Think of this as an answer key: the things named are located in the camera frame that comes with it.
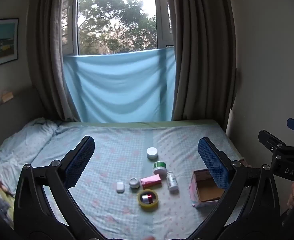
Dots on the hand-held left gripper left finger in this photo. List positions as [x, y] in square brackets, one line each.
[79, 162]

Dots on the white pill bottle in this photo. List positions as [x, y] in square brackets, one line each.
[172, 182]

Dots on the small white grey jar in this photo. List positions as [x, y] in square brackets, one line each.
[134, 182]

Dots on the red cardboard carton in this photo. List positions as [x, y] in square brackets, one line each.
[150, 181]

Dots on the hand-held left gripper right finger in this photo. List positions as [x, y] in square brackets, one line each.
[213, 165]

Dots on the window with white frame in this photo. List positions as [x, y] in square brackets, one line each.
[117, 17]

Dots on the person's right hand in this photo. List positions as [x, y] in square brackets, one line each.
[293, 193]

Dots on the white earbuds case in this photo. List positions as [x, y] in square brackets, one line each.
[120, 187]

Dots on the pale green mattress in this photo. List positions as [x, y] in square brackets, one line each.
[137, 123]

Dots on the yellow tape roll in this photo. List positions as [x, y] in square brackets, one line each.
[149, 205]

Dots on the grey-brown curtain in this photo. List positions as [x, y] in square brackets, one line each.
[202, 55]
[47, 55]

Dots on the white lidded jar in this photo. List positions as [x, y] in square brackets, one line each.
[152, 153]

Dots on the crumpled light blue quilt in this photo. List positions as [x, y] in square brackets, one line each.
[24, 145]

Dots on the grey headboard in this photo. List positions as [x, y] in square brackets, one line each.
[12, 116]

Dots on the yellow patterned cloth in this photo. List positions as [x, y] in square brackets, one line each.
[3, 205]

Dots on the framed wall picture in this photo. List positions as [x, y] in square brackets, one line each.
[1, 42]

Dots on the green labelled jar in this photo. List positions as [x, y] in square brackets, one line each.
[160, 168]

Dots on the small tan box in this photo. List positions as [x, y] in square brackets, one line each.
[7, 96]

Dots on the cardboard box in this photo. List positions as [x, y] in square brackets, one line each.
[207, 192]

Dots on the light blue hanging cloth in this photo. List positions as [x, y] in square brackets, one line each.
[117, 87]

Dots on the small red silver object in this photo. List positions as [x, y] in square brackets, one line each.
[147, 198]

